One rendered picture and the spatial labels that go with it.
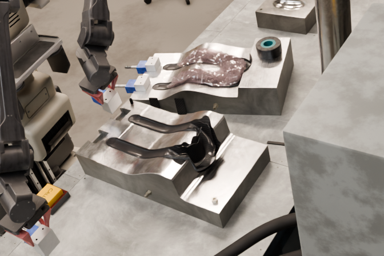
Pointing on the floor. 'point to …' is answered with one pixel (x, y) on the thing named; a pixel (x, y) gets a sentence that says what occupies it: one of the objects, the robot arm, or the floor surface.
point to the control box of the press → (342, 149)
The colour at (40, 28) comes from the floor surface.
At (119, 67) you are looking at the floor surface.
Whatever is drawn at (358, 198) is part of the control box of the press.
